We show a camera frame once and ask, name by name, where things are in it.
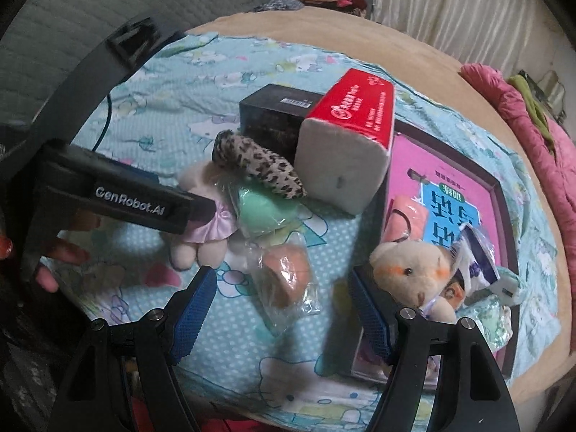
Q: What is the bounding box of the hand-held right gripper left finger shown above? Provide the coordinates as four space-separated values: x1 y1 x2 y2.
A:
58 265 219 432

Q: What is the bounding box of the green tissue packet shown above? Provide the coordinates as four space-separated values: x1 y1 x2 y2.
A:
459 297 514 352

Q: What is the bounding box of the beige plush bear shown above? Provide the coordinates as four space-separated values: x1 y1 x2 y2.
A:
173 159 239 273
369 239 457 325

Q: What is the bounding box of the green cloth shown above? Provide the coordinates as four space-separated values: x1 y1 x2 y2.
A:
508 74 559 142

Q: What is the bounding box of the person's left hand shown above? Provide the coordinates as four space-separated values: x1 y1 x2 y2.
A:
36 209 97 293

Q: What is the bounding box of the dark floral cloth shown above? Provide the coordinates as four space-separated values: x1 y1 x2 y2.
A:
252 0 307 14

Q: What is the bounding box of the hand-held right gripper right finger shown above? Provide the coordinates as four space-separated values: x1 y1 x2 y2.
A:
352 265 514 432

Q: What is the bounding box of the dark tray with pink book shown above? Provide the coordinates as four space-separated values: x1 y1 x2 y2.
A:
346 121 523 385

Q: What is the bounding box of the blue cartoon printed blanket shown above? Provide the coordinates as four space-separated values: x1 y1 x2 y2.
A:
67 31 563 379

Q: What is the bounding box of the grey quilted cover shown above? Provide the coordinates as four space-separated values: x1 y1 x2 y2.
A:
0 0 289 136

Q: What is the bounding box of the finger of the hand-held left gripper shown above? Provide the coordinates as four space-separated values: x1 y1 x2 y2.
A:
186 193 217 231

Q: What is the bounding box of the black cable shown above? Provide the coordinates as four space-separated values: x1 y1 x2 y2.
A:
92 92 112 151

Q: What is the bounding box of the white curtain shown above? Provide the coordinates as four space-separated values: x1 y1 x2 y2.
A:
360 0 554 77

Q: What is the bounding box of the bagged green sponge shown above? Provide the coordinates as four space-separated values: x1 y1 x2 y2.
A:
222 175 311 239

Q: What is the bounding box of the red tissue pack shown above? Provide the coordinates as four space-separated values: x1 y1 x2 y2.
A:
294 68 397 214

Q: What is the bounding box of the pink book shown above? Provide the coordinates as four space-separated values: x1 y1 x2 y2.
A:
351 132 500 383

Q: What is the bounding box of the black box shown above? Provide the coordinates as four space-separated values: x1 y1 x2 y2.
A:
238 83 325 165

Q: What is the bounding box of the leopard print scrunchie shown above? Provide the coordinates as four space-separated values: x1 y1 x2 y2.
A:
211 130 309 201

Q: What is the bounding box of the bagged orange sponge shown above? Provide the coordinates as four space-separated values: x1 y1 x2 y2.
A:
245 240 322 320

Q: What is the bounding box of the white and blue packet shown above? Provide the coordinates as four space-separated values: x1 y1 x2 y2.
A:
445 222 500 298

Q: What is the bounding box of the pink quilt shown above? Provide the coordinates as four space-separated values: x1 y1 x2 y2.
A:
459 63 576 235

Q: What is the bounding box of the tan bed blanket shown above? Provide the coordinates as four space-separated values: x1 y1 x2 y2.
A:
184 6 576 432

